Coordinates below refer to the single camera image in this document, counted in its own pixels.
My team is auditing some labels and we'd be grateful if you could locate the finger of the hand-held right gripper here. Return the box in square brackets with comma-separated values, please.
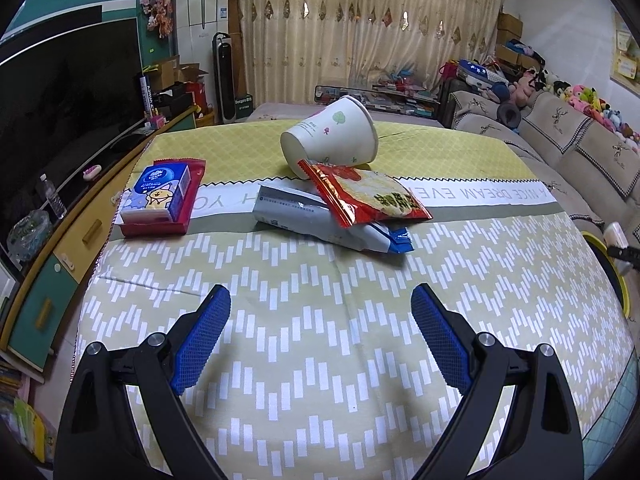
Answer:
[606, 244, 640, 267]

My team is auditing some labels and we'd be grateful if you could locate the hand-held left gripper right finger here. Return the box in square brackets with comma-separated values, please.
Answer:
[410, 282, 585, 480]

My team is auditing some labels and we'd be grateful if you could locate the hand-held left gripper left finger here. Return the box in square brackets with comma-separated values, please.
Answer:
[52, 284, 232, 480]

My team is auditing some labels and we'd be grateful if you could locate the white grey long packet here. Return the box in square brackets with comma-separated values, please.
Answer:
[254, 184, 393, 253]

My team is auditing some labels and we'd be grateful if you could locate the red snack packet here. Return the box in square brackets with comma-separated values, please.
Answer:
[297, 159, 433, 228]

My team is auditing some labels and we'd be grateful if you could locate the printed white paper cup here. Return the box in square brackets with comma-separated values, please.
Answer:
[279, 95, 379, 181]

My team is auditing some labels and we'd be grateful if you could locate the blue wrapper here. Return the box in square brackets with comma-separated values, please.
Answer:
[387, 226, 412, 254]

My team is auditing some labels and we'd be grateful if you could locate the beige sofa with covers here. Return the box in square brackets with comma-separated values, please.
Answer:
[445, 87, 640, 261]

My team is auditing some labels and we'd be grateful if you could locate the yellow patterned tablecloth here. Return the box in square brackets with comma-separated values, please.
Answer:
[72, 119, 638, 480]

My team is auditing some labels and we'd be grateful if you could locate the red packaging tray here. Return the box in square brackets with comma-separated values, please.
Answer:
[120, 158, 207, 237]

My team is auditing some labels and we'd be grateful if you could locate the pile of plush toys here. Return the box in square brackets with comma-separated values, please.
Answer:
[510, 67, 640, 156]

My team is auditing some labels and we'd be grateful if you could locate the blue white tissue pack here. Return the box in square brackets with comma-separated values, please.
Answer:
[120, 164, 193, 223]

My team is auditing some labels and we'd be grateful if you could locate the yellow green television cabinet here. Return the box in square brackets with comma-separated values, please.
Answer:
[0, 105, 198, 373]

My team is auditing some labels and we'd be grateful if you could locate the teal grid table mat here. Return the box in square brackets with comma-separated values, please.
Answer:
[585, 375, 637, 466]

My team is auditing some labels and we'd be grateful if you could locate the dark neck pillow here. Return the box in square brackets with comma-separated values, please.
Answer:
[500, 100, 522, 128]

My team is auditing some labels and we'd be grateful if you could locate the pile of colourful books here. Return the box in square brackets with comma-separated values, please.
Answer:
[0, 355, 56, 463]

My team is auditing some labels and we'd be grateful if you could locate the glass ashtray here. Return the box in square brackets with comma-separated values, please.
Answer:
[6, 210, 53, 263]

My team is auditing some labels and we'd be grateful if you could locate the clear water bottle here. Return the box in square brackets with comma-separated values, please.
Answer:
[36, 174, 68, 220]

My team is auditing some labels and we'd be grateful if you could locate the blue white star bag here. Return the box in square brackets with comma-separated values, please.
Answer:
[457, 59, 501, 86]

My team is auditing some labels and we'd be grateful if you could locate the stack of cardboard boxes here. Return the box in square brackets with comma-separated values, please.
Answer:
[495, 12, 538, 68]

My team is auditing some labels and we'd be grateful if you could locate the black tower fan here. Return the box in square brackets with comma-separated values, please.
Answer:
[212, 31, 236, 123]

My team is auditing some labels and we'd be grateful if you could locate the black flat television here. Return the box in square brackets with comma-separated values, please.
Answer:
[0, 2, 146, 261]

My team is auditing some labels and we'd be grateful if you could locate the open cardboard box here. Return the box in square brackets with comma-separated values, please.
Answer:
[150, 55, 208, 111]

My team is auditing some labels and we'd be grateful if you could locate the beige patterned curtain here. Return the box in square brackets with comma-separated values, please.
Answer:
[230, 0, 508, 106]

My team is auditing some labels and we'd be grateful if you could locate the white standing air conditioner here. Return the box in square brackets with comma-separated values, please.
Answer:
[175, 0, 232, 68]

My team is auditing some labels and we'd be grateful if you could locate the wall picture board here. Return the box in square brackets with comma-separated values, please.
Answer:
[609, 10, 640, 83]

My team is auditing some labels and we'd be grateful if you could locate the artificial flower wall decoration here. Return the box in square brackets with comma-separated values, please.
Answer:
[140, 0, 176, 38]

